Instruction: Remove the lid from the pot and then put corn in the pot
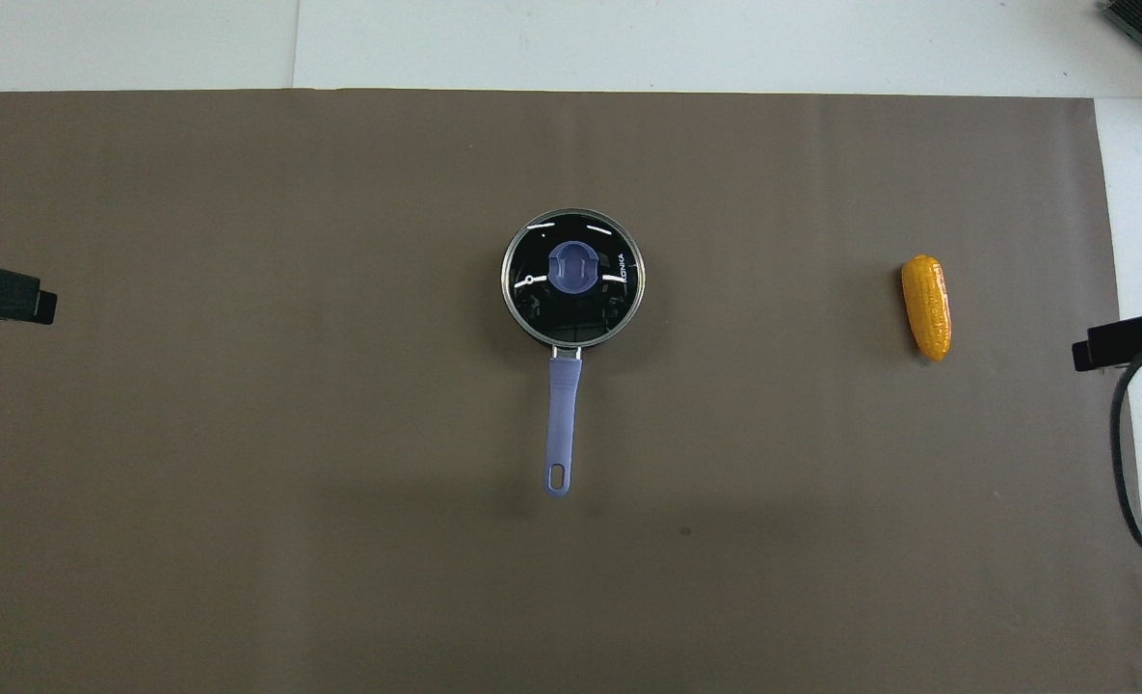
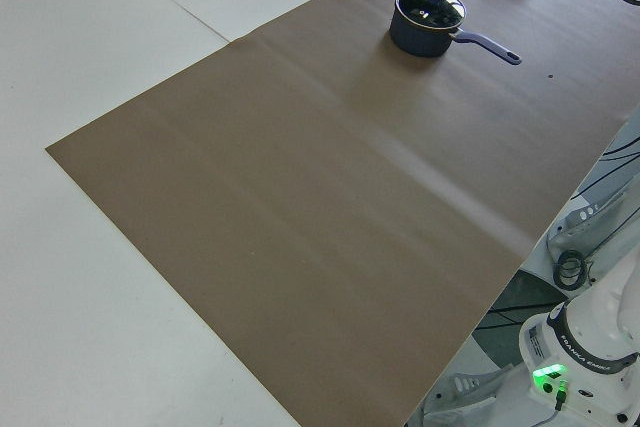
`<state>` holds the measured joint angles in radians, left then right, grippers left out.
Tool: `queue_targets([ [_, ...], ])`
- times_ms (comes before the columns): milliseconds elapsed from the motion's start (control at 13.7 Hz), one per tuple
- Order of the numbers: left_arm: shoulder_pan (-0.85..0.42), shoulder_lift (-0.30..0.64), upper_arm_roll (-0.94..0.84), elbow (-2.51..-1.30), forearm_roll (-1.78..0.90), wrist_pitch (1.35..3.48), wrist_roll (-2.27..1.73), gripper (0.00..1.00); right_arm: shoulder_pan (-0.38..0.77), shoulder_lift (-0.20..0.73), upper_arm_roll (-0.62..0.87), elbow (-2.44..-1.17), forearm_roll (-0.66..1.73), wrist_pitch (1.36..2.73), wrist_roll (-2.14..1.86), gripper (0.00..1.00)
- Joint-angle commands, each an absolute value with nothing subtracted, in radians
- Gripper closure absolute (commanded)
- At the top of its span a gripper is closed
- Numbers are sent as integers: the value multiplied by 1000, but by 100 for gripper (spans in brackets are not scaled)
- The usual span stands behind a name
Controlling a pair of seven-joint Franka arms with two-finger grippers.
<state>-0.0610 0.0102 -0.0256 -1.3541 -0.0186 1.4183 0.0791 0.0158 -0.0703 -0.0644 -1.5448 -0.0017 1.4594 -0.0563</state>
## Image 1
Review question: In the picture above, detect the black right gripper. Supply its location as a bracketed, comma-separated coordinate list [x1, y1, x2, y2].
[1072, 309, 1142, 373]

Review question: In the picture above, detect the yellow toy corn cob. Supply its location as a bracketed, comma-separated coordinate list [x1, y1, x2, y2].
[901, 254, 953, 362]

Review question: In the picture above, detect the glass lid with blue knob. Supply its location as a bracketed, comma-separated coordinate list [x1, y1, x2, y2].
[502, 210, 646, 346]

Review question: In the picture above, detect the brown table mat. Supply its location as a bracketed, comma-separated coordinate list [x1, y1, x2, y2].
[0, 90, 1142, 694]

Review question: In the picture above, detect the black saucepan with blue handle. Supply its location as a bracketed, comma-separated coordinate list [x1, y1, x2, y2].
[500, 208, 648, 499]

